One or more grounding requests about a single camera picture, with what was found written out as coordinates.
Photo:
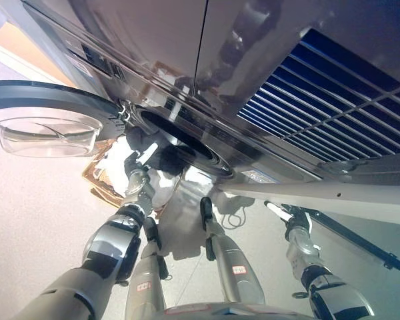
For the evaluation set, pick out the white cloth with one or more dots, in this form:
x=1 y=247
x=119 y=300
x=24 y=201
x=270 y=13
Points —
x=115 y=163

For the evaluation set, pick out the dark front-load washing machine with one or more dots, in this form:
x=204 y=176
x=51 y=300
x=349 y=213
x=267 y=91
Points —
x=203 y=156

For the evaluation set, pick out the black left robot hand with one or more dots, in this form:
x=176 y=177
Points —
x=136 y=140

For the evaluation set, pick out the silver robot leg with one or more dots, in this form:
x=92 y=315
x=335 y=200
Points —
x=146 y=283
x=233 y=266

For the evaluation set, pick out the black garment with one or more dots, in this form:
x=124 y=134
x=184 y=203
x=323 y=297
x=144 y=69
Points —
x=171 y=161

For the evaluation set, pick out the black left robot foot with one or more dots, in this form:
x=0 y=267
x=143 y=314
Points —
x=151 y=231

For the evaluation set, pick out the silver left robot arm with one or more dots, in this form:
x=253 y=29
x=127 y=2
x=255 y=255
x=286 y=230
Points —
x=110 y=243

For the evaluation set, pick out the black pole stand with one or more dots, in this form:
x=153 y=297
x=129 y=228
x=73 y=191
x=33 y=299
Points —
x=356 y=240

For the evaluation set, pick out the black robot foot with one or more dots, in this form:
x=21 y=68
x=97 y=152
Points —
x=151 y=231
x=206 y=210

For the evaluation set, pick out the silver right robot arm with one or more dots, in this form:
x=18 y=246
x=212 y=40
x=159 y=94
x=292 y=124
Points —
x=323 y=286

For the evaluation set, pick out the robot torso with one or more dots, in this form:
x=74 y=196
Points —
x=226 y=311

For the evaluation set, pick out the slatted vent grille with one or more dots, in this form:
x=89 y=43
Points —
x=336 y=113

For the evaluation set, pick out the washer label sticker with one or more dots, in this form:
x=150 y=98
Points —
x=258 y=176

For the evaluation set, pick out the silver right robot leg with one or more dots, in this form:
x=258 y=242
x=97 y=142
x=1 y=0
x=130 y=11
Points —
x=233 y=266

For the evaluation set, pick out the silver left robot leg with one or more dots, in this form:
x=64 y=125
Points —
x=146 y=283

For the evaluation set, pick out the white side panel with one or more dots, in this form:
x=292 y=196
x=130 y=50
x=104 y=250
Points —
x=320 y=196

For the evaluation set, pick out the black right robot foot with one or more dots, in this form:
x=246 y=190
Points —
x=206 y=210

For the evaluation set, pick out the round glass washer door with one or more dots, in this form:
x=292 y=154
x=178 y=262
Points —
x=46 y=100

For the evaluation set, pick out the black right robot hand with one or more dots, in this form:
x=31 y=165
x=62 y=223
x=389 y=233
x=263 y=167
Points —
x=296 y=218

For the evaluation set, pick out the brown wicker laundry basket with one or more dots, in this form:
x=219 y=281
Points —
x=101 y=196

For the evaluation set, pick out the grey vertical cabinet panel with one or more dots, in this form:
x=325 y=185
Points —
x=46 y=43

